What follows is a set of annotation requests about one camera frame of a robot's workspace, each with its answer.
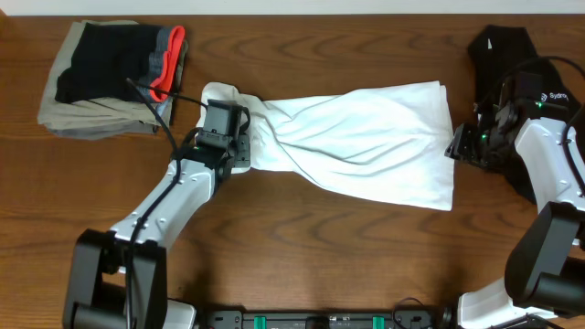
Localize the white printed t-shirt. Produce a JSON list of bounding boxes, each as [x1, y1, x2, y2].
[[201, 81, 454, 211]]

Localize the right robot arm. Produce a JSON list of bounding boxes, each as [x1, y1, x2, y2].
[[443, 72, 584, 328]]

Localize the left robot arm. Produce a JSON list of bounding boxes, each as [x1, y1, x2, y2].
[[62, 129, 250, 328]]

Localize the black t-shirt with logo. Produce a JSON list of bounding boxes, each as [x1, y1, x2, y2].
[[467, 25, 584, 209]]

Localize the folded khaki trousers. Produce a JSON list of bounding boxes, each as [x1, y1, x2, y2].
[[37, 21, 188, 140]]

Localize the black shorts with orange waistband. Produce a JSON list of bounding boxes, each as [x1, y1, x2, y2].
[[55, 24, 186, 103]]

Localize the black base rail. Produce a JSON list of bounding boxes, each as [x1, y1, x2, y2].
[[194, 306, 457, 329]]

